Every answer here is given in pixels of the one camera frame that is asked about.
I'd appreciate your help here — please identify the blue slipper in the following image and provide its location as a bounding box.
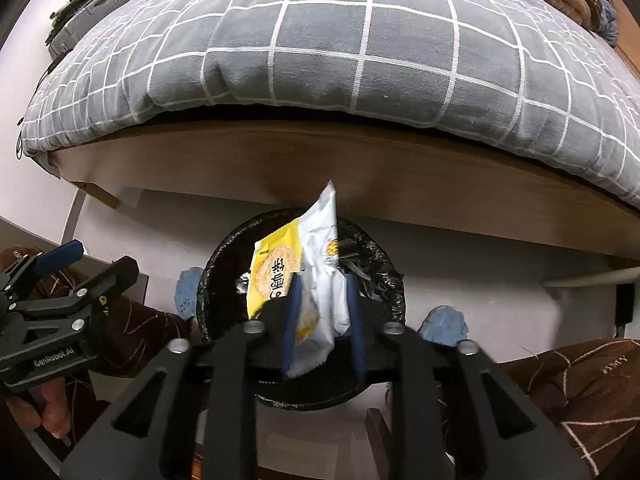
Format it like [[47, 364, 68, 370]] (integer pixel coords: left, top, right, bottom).
[[174, 266, 203, 318], [419, 305, 471, 346]]

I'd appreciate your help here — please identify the grey suitcase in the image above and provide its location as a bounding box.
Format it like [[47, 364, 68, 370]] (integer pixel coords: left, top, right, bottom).
[[47, 0, 151, 58]]

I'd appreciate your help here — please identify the yellow white snack wrapper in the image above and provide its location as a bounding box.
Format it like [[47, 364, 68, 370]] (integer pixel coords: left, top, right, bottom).
[[246, 181, 353, 378]]

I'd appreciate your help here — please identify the black bin with bag liner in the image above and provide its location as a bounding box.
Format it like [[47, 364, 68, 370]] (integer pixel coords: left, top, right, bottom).
[[196, 207, 407, 412]]

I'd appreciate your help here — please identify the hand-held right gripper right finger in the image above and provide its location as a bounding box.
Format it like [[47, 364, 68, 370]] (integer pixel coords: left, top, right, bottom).
[[345, 275, 593, 480]]

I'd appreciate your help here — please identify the blue knitted cloth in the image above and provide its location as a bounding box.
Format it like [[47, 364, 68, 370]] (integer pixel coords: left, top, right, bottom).
[[597, 0, 621, 46]]

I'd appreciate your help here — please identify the brown wooden panel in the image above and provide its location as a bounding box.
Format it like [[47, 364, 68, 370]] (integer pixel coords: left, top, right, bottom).
[[607, 0, 640, 81]]

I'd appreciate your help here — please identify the wooden bed frame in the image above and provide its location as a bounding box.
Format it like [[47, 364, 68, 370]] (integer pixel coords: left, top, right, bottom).
[[47, 120, 640, 261]]

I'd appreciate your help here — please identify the white metal bed rail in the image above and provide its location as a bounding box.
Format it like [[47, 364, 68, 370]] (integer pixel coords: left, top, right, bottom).
[[542, 266, 640, 289]]

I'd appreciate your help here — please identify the grey checked mattress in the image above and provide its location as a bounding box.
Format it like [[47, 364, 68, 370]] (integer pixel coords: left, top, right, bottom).
[[20, 0, 640, 198]]

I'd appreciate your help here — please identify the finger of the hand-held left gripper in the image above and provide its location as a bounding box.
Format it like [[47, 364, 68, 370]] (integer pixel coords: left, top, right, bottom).
[[0, 240, 85, 306], [12, 256, 141, 333]]

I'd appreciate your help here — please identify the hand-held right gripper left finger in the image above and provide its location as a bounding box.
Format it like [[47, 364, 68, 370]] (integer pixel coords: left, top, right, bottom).
[[60, 274, 306, 480]]

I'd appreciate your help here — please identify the person's left hand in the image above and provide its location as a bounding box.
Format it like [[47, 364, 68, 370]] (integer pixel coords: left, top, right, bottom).
[[7, 377, 72, 439]]

